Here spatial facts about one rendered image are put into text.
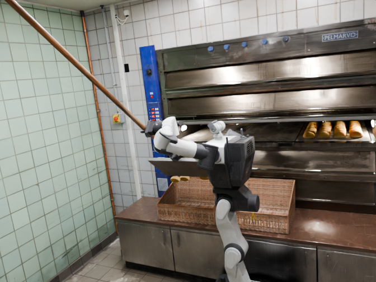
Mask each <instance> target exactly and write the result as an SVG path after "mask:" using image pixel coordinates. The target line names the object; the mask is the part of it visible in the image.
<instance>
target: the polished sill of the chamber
mask: <svg viewBox="0 0 376 282"><path fill-rule="evenodd" d="M194 143H196V144H201V145H202V143H206V142H194ZM255 147H358V148H376V141H255Z"/></svg>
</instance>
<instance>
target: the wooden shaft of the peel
mask: <svg viewBox="0 0 376 282"><path fill-rule="evenodd" d="M4 1H5V2H7V3H8V4H9V5H10V6H11V7H12V8H13V9H14V10H15V11H16V12H17V13H18V14H19V15H20V16H21V17H22V18H24V19H25V20H26V21H27V22H28V23H29V24H30V25H31V26H32V27H33V28H34V29H35V30H36V31H37V32H38V33H39V34H40V35H42V36H43V37H44V38H45V39H46V40H47V41H48V42H49V43H51V44H52V46H53V47H55V48H56V50H57V51H59V52H60V53H61V54H62V55H63V56H64V57H65V58H66V59H68V60H69V61H70V62H71V63H72V64H73V65H74V66H75V67H76V68H77V69H78V70H79V71H80V72H81V73H82V74H83V75H84V76H86V77H87V78H88V79H89V80H90V81H91V82H92V83H93V84H94V85H95V86H96V87H97V88H98V89H99V90H100V91H101V92H103V93H104V94H105V95H106V96H107V97H108V98H109V99H110V100H111V101H112V102H113V103H114V104H115V105H116V106H117V107H118V108H119V109H121V110H122V111H123V112H124V113H125V114H126V115H127V116H128V117H129V118H131V119H132V121H133V122H135V123H136V124H137V126H139V127H140V128H141V129H142V130H145V129H146V127H145V126H144V125H143V124H142V123H141V122H140V121H139V120H138V119H137V118H136V117H135V116H134V115H133V114H132V113H131V112H130V111H129V110H128V109H127V108H126V107H125V106H124V105H123V104H122V103H121V102H120V101H119V100H117V99H116V98H115V97H114V96H113V95H112V94H111V93H110V92H109V91H108V90H107V89H106V88H105V87H104V86H103V85H102V84H101V83H100V82H99V81H98V80H97V79H96V78H95V77H94V76H93V75H92V74H91V73H90V72H89V71H88V70H87V69H86V68H85V67H84V66H82V65H81V64H80V63H79V62H78V61H77V60H76V59H75V58H74V57H73V56H72V55H71V54H70V53H69V52H68V51H67V50H66V49H64V48H63V47H62V46H61V45H60V44H59V43H58V42H57V41H56V40H55V39H54V38H53V37H52V36H51V35H50V34H49V33H48V32H47V31H46V30H45V29H44V28H43V27H42V26H41V25H40V24H39V23H38V22H37V21H36V20H35V19H34V18H33V17H32V16H30V15H29V14H28V13H27V12H26V11H25V10H24V9H23V8H22V7H21V6H20V5H19V4H18V3H17V2H16V1H15V0H4Z"/></svg>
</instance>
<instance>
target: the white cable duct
mask: <svg viewBox="0 0 376 282"><path fill-rule="evenodd" d="M110 12H111V19H112V27H113V31H114V39H115V46H116V54H117V62H118V66H119V74H120V82H121V89H122V94H123V101H124V106H125V107H126V108H127V109H128V110H129V105H128V97H127V92H126V84H125V77H124V69H123V61H122V56H121V49H120V41H119V33H118V25H117V20H116V18H115V17H116V16H115V15H116V13H115V5H114V3H113V4H110ZM125 117H126V124H127V129H128V137H129V144H130V152H131V160H132V164H133V172H134V179H135V187H136V192H137V199H138V200H139V199H140V198H141V192H140V184H139V176H138V169H137V161H136V156H135V148H134V141H133V133H132V128H131V120H130V118H129V117H128V116H127V115H126V114H125Z"/></svg>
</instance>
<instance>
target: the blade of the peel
mask: <svg viewBox="0 0 376 282"><path fill-rule="evenodd" d="M148 162H150V163H151V164H152V165H154V166H155V167H156V168H157V169H159V170H160V171H161V172H162V173H164V174H165V175H166V176H191V177H208V173H207V170H204V169H201V168H198V166H196V165H197V163H198V161H196V160H195V159H193V158H181V159H179V160H178V161H177V162H173V161H172V159H170V158H148Z"/></svg>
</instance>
